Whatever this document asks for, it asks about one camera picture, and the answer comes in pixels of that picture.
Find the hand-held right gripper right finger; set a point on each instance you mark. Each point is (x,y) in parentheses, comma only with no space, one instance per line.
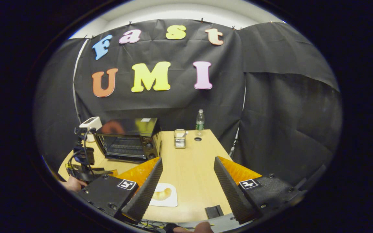
(231,194)

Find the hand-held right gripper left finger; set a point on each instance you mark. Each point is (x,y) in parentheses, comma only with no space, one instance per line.
(144,194)

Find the golden bread roll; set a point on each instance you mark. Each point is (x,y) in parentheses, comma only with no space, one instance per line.
(161,194)

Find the black electric oven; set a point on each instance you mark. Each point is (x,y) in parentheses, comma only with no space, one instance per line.
(131,139)

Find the black table edge clamp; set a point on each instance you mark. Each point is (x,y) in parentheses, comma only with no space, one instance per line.
(214,212)

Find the white plate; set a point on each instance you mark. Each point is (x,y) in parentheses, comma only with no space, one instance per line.
(170,202)

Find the white toaster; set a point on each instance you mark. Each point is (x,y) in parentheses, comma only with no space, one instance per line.
(92,123)

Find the clear glass jar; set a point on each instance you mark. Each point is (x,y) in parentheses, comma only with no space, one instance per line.
(180,139)

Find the clear plastic water bottle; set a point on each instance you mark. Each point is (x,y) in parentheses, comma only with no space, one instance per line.
(200,123)

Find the black backdrop cloth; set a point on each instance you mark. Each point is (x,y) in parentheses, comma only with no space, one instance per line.
(270,113)

